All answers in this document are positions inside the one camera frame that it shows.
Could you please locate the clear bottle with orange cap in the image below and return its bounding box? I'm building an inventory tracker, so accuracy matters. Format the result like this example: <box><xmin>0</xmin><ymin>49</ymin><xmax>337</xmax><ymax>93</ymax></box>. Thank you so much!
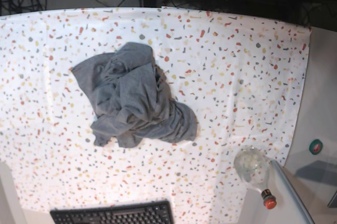
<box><xmin>234</xmin><ymin>146</ymin><xmax>277</xmax><ymax>210</ymax></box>

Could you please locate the grey t-shirt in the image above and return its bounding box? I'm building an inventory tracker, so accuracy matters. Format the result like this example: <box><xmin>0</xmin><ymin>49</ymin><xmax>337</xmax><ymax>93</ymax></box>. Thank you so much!
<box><xmin>72</xmin><ymin>42</ymin><xmax>197</xmax><ymax>148</ymax></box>

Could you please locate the grey metal bar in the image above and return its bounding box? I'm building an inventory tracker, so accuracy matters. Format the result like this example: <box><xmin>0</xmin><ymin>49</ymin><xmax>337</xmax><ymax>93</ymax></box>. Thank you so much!
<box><xmin>270</xmin><ymin>160</ymin><xmax>314</xmax><ymax>223</ymax></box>

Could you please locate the terrazzo patterned tablecloth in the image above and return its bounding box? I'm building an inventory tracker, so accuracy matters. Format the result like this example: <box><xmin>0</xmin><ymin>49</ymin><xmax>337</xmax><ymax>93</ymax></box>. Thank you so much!
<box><xmin>1</xmin><ymin>8</ymin><xmax>311</xmax><ymax>223</ymax></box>

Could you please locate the black keyboard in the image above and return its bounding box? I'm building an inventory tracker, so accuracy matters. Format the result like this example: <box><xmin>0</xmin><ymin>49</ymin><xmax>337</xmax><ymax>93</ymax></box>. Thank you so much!
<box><xmin>49</xmin><ymin>200</ymin><xmax>174</xmax><ymax>224</ymax></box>

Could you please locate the green tape roll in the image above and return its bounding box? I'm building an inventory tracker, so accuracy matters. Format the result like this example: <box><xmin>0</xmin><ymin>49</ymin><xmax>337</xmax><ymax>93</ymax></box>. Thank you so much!
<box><xmin>309</xmin><ymin>139</ymin><xmax>323</xmax><ymax>155</ymax></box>

